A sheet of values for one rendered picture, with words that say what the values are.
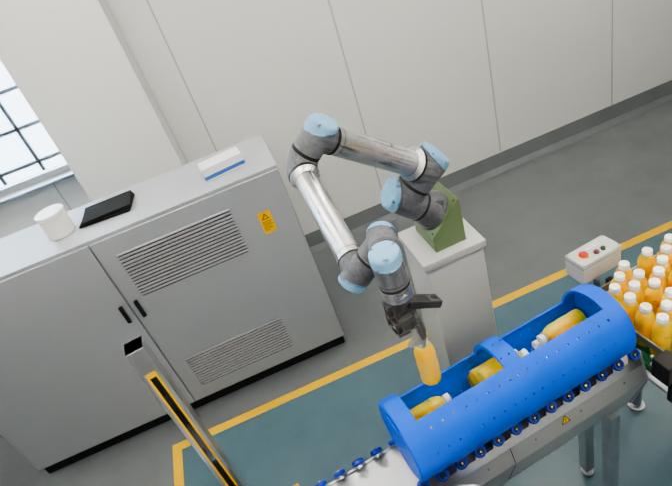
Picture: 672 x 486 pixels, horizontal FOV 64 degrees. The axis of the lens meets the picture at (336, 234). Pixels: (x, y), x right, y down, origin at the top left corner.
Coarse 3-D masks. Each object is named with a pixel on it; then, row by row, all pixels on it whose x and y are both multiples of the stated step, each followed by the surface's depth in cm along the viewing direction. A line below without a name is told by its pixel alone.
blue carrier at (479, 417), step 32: (576, 288) 195; (544, 320) 205; (608, 320) 182; (480, 352) 196; (512, 352) 178; (544, 352) 177; (576, 352) 178; (608, 352) 181; (448, 384) 198; (480, 384) 173; (512, 384) 173; (544, 384) 175; (576, 384) 182; (384, 416) 183; (448, 416) 169; (480, 416) 170; (512, 416) 174; (416, 448) 166; (448, 448) 168
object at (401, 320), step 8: (384, 304) 154; (392, 312) 156; (400, 312) 156; (408, 312) 157; (416, 312) 156; (392, 320) 157; (400, 320) 155; (408, 320) 155; (416, 320) 157; (392, 328) 159; (400, 328) 156; (408, 328) 157; (400, 336) 157
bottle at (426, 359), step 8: (432, 344) 168; (416, 352) 167; (424, 352) 165; (432, 352) 166; (416, 360) 169; (424, 360) 166; (432, 360) 167; (424, 368) 168; (432, 368) 168; (424, 376) 171; (432, 376) 170; (440, 376) 173; (432, 384) 172
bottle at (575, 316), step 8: (568, 312) 199; (576, 312) 197; (560, 320) 196; (568, 320) 195; (576, 320) 195; (544, 328) 197; (552, 328) 194; (560, 328) 194; (568, 328) 194; (552, 336) 194
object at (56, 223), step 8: (48, 208) 297; (56, 208) 293; (40, 216) 291; (48, 216) 288; (56, 216) 290; (64, 216) 294; (40, 224) 290; (48, 224) 289; (56, 224) 290; (64, 224) 294; (72, 224) 299; (48, 232) 292; (56, 232) 292; (64, 232) 294
